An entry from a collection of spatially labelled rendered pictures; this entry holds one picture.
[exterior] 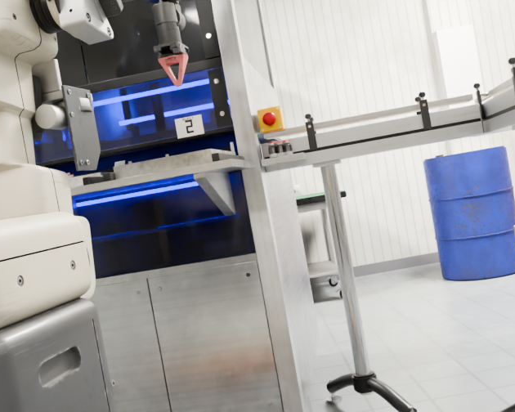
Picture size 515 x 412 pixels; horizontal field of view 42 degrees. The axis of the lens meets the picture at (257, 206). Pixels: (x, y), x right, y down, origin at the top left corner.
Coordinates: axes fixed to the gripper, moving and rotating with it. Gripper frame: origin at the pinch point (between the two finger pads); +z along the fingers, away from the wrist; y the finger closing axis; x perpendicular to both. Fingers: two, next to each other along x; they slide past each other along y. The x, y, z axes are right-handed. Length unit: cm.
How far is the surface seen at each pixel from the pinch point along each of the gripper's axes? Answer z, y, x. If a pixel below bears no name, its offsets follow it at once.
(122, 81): -10.0, 36.9, 26.8
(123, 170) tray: 18.9, -0.6, 18.3
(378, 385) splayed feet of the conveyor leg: 99, 45, -33
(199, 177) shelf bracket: 24.4, 2.8, -0.2
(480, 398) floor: 111, 56, -65
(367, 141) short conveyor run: 23, 49, -44
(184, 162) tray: 19.8, -0.4, 2.2
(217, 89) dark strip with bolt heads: -1.4, 37.3, -2.4
